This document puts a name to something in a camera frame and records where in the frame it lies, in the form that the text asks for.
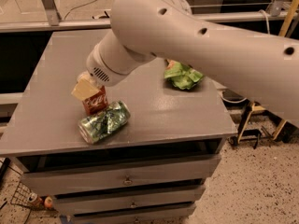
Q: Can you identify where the yellow frame stand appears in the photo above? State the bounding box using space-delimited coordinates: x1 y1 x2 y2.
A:
230 0 299 148

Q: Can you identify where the grey drawer cabinet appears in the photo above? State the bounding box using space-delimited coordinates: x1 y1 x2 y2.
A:
0 30 235 224

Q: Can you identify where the red Coca-Cola can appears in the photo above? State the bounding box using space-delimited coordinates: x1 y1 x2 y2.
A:
78 72 108 115

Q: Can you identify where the white cable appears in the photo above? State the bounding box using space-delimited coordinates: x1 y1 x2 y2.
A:
221 9 271 105

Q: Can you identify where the green chip bag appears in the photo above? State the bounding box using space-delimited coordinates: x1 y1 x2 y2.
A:
164 60 204 91

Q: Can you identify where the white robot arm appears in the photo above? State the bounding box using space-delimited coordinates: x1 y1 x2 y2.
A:
86 0 299 126

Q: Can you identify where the green soda can lying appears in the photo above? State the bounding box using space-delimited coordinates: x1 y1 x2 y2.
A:
78 101 131 144

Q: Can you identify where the grey metal railing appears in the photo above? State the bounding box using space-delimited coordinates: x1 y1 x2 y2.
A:
0 0 299 34

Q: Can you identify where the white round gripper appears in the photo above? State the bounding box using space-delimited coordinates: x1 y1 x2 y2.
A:
71 31 155 101

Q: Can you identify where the wire basket on floor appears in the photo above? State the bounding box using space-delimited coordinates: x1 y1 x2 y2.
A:
10 182 43 210

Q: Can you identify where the orange fruit in basket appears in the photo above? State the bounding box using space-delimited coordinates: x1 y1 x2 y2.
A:
44 197 53 209

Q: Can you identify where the can in basket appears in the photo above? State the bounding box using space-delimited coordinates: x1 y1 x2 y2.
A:
28 192 43 207

